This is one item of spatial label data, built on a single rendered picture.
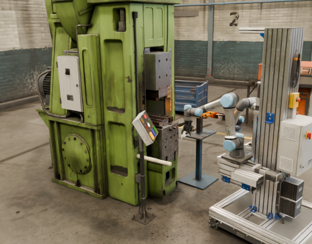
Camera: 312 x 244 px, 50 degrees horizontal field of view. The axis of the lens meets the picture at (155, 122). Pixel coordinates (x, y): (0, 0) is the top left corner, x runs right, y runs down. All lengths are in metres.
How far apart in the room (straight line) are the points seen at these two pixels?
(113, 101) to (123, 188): 1.06
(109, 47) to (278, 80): 1.83
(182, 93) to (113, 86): 4.04
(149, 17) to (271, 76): 1.50
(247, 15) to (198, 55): 2.09
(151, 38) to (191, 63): 8.34
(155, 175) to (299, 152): 1.77
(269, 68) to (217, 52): 8.57
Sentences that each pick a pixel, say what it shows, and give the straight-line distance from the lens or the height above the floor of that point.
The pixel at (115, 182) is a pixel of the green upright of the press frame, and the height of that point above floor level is 0.23.
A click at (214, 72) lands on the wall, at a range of 11.88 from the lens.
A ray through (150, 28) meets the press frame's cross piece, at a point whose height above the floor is 2.03.
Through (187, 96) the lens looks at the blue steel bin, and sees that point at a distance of 7.73.
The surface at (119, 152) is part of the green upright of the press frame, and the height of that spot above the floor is 0.61.
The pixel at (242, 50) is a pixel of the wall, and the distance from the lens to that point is 11.47.
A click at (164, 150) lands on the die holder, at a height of 0.64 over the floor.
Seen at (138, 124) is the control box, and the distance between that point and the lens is 3.30.
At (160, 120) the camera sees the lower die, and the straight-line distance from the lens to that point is 3.96.
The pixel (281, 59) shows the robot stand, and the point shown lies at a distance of 3.17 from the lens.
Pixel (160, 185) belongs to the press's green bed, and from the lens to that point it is 4.18.
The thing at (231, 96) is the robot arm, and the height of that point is 1.44.
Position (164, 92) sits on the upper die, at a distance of 3.93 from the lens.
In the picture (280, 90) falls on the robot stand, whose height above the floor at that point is 1.50.
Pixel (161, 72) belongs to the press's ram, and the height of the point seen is 1.55.
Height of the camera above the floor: 2.10
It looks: 16 degrees down
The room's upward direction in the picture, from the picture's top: 1 degrees counter-clockwise
